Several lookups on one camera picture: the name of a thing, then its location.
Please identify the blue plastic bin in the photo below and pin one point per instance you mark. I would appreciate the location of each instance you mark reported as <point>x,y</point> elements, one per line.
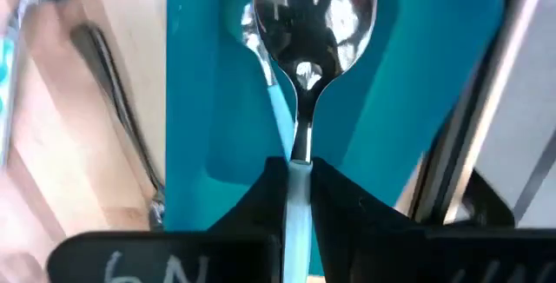
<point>391,100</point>

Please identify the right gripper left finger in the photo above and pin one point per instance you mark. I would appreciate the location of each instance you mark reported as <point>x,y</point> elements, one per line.
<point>260,213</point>

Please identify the dark metal spoon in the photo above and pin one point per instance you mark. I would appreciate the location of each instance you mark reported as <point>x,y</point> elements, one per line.
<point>108,79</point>

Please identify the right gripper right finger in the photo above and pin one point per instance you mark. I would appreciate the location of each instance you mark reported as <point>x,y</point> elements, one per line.
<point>347,231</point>

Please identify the black aluminium table frame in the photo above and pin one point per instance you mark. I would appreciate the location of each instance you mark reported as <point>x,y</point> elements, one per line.
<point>438,166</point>

